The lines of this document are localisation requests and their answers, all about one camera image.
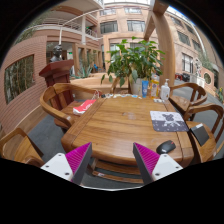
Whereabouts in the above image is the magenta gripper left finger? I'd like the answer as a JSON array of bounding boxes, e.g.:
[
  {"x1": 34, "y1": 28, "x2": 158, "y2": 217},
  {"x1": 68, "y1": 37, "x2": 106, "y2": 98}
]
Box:
[{"x1": 42, "y1": 142, "x2": 92, "y2": 185}]

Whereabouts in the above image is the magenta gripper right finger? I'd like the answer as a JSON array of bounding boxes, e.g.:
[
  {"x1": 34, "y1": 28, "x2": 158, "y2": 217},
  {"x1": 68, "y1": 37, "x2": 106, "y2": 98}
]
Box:
[{"x1": 133, "y1": 142, "x2": 182, "y2": 185}]

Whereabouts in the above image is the black computer mouse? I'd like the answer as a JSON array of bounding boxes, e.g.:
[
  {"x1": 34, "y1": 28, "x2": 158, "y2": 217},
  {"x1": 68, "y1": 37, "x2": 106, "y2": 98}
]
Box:
[{"x1": 156, "y1": 140, "x2": 176, "y2": 154}]

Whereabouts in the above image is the patterned mouse pad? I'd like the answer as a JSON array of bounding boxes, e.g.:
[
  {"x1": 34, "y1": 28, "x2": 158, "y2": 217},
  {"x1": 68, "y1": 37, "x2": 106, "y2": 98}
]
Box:
[{"x1": 150, "y1": 111, "x2": 188, "y2": 132}]

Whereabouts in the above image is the wooden table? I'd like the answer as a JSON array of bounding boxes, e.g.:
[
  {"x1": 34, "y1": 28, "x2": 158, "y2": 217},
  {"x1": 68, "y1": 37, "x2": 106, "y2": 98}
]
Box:
[{"x1": 61, "y1": 96, "x2": 194, "y2": 182}]

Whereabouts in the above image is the black notebook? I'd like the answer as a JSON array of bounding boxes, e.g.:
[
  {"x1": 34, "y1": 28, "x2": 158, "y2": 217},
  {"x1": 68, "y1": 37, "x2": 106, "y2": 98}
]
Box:
[{"x1": 191, "y1": 123, "x2": 209, "y2": 146}]

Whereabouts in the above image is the red and white bag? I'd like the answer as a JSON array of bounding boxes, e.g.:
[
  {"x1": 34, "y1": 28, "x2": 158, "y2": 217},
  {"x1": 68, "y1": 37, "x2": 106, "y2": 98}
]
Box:
[{"x1": 73, "y1": 100, "x2": 95, "y2": 115}]

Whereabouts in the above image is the wooden chair near left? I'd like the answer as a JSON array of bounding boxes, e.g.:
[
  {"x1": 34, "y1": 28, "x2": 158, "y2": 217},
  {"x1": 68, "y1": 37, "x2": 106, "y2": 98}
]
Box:
[{"x1": 0, "y1": 128, "x2": 44, "y2": 167}]

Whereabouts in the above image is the wooden chair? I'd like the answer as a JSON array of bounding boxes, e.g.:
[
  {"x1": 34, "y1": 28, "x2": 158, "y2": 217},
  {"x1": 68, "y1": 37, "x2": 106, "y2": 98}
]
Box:
[
  {"x1": 40, "y1": 83, "x2": 102, "y2": 130},
  {"x1": 183, "y1": 103, "x2": 224, "y2": 165},
  {"x1": 169, "y1": 83, "x2": 207, "y2": 115},
  {"x1": 0, "y1": 128, "x2": 44, "y2": 167}
]

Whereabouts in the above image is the wooden chair far left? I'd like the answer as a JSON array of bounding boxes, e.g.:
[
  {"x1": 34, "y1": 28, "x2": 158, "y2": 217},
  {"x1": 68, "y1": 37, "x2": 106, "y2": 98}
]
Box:
[{"x1": 40, "y1": 83, "x2": 102, "y2": 130}]

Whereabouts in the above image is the wooden chair near right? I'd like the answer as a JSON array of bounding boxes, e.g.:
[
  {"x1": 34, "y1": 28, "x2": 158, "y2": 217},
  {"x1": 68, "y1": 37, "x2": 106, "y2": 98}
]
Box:
[{"x1": 183, "y1": 103, "x2": 224, "y2": 165}]

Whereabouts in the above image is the hand sanitizer pump bottle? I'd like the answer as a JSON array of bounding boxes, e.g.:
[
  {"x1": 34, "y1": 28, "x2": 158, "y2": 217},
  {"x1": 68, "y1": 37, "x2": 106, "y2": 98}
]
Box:
[{"x1": 160, "y1": 81, "x2": 170, "y2": 100}]

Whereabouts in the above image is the white plant pot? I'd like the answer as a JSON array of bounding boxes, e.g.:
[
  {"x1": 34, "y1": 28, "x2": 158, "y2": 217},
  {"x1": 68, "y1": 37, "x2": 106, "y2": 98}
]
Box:
[{"x1": 130, "y1": 78, "x2": 142, "y2": 96}]

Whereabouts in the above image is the wooden chair far right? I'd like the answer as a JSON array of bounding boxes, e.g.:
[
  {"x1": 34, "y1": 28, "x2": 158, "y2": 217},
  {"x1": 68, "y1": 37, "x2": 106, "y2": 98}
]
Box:
[{"x1": 169, "y1": 83, "x2": 207, "y2": 115}]

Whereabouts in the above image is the blue tube container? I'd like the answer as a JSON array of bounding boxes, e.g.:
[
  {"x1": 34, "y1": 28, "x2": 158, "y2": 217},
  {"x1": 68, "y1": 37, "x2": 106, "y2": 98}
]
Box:
[{"x1": 142, "y1": 80, "x2": 149, "y2": 98}]

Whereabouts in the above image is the yellow drink bottle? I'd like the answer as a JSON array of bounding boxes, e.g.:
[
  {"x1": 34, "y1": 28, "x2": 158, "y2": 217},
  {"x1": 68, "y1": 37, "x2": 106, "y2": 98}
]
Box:
[{"x1": 150, "y1": 75, "x2": 159, "y2": 98}]

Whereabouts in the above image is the green potted plant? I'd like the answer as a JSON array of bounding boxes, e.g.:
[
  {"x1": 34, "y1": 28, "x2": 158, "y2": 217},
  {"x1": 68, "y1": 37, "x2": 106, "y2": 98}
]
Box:
[{"x1": 107, "y1": 39, "x2": 165, "y2": 86}]

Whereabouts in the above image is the dark bust statue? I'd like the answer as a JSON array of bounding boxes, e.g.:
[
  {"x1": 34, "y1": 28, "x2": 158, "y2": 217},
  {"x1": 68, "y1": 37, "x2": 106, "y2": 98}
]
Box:
[{"x1": 50, "y1": 45, "x2": 62, "y2": 62}]

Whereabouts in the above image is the dark red wooden pedestal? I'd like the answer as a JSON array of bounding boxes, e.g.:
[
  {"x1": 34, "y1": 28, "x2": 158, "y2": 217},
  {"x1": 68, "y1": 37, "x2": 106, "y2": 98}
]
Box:
[{"x1": 38, "y1": 59, "x2": 76, "y2": 109}]

